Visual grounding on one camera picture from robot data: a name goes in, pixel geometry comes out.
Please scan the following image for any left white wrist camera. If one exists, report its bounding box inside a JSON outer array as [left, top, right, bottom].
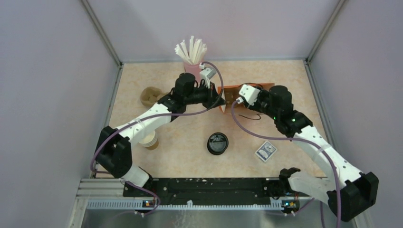
[[199, 63, 217, 89]]

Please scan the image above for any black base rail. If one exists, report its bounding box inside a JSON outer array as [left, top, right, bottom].
[[123, 178, 299, 206]]

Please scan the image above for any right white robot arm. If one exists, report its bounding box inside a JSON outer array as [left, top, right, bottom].
[[239, 85, 379, 222]]

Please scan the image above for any pink straw holder cup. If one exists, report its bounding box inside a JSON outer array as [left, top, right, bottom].
[[183, 60, 203, 82]]

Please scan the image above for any stack of black cup lids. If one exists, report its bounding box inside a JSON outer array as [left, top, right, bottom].
[[207, 132, 229, 155]]

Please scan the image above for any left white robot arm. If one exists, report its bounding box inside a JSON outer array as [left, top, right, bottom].
[[92, 69, 225, 196]]

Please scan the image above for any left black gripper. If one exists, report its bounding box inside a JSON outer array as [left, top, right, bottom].
[[184, 81, 226, 109]]

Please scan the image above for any brown pulp cup carrier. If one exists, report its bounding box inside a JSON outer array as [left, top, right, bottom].
[[140, 86, 168, 107]]

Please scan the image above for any blue playing card box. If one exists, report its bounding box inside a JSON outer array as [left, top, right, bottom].
[[255, 141, 278, 162]]

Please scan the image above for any orange paper bag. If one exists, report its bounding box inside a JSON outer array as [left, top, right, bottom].
[[219, 83, 275, 119]]

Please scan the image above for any stack of brown paper cups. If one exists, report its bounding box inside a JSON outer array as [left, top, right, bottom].
[[139, 131, 159, 150]]

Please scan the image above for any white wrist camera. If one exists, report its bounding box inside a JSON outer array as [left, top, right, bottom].
[[199, 63, 217, 89], [239, 84, 261, 105]]

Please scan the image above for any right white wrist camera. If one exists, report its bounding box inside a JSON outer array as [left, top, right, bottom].
[[239, 84, 261, 105]]

